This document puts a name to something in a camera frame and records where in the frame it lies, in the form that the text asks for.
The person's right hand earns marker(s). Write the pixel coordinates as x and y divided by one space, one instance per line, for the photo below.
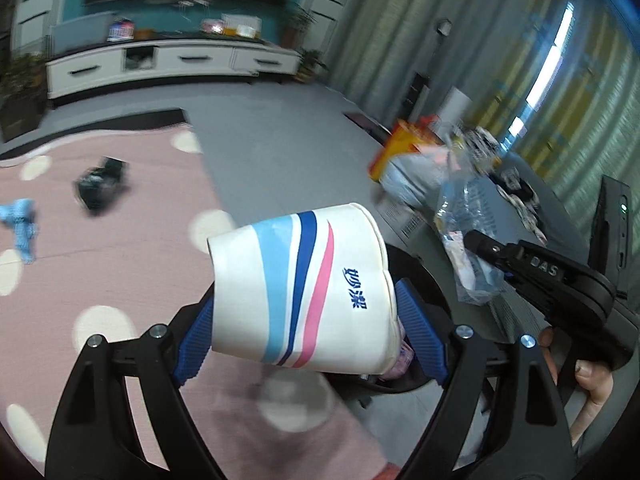
595 385

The small potted plant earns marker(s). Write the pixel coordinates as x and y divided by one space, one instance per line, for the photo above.
311 65

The grey striped curtain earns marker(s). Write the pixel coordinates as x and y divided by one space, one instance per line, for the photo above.
475 35

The tall potted plant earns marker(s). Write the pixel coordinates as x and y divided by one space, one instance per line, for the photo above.
297 27

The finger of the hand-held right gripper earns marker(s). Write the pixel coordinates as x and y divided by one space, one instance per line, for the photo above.
487 250

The clear plastic bag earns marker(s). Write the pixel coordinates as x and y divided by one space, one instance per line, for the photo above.
460 210

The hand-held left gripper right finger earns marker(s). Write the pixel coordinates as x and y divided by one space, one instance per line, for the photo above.
420 330

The black upright vacuum cleaner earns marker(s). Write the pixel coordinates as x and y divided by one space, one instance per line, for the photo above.
419 95

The red and blue card box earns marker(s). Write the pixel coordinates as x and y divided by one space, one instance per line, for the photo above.
121 30

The dark crumpled packet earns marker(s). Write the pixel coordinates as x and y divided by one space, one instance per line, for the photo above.
100 185

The light blue plastic bag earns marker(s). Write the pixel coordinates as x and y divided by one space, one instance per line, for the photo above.
415 177

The clear storage box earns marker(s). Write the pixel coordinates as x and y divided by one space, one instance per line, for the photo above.
80 35

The yellow box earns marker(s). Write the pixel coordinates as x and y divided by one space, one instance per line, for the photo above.
240 25

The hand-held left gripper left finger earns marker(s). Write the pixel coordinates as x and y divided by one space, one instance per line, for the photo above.
192 345

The black trash bin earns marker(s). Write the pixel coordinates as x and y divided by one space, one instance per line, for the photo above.
422 272

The bushy potted plant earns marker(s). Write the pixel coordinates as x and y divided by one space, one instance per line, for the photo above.
20 95

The yellow gift bag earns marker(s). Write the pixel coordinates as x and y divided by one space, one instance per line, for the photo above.
400 145

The pink dotted blanket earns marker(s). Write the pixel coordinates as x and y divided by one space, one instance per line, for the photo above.
125 260

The white television cabinet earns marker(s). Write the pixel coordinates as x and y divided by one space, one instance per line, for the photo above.
175 62

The light blue cloth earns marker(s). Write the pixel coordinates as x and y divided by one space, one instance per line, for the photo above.
22 225

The striped white paper cup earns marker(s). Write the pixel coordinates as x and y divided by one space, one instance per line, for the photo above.
300 285

